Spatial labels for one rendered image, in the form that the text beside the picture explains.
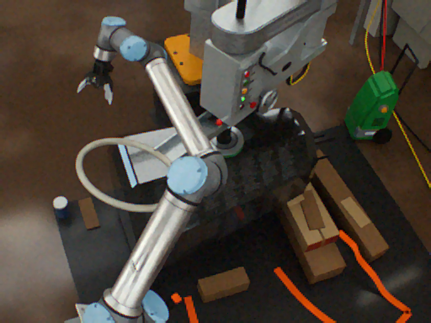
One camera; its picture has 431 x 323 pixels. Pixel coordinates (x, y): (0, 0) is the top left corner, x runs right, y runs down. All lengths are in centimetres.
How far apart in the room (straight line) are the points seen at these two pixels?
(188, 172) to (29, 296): 202
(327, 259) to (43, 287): 186
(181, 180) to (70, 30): 369
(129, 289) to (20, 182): 227
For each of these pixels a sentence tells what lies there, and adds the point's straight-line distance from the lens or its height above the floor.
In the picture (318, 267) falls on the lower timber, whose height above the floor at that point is 15.
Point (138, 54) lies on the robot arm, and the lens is 184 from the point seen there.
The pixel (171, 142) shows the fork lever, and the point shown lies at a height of 109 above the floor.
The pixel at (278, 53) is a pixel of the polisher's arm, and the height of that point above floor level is 139.
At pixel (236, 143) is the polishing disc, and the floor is 88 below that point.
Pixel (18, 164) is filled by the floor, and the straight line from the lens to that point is 394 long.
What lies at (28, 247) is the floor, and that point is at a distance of 350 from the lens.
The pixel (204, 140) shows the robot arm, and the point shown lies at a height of 166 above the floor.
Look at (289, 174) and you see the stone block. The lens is 293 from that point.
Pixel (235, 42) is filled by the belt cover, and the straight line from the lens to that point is 216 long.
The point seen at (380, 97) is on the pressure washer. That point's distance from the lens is 392.
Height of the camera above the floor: 296
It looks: 51 degrees down
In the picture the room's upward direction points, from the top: 7 degrees clockwise
